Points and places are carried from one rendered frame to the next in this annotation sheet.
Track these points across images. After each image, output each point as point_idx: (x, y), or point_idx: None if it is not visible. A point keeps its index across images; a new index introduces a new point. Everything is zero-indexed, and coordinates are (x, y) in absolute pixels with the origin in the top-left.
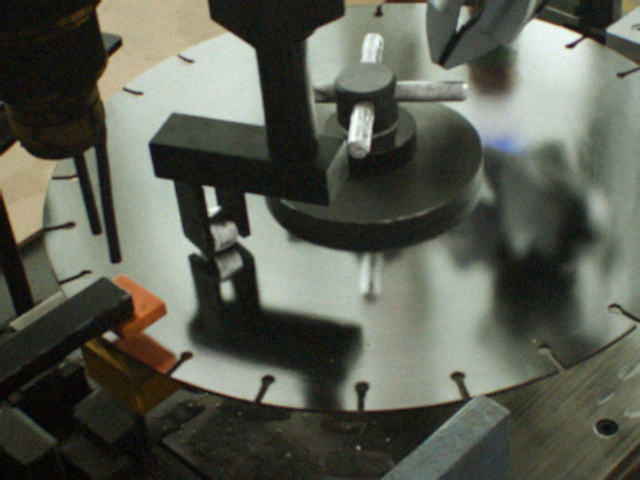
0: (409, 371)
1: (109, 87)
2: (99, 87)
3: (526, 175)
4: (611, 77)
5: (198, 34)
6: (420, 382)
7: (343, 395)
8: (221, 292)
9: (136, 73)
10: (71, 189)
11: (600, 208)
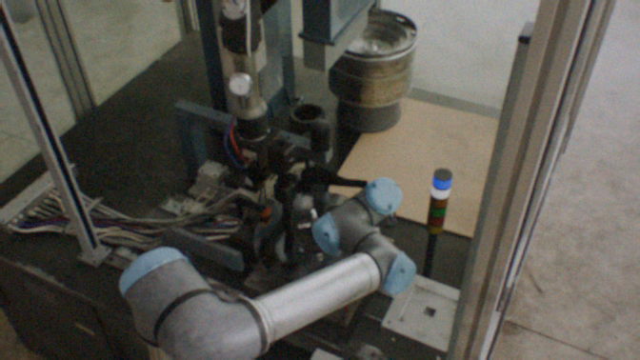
0: (264, 251)
1: (418, 196)
2: (417, 194)
3: (320, 257)
4: None
5: (450, 206)
6: (262, 253)
7: (257, 245)
8: (277, 224)
9: (426, 199)
10: (299, 196)
11: (312, 270)
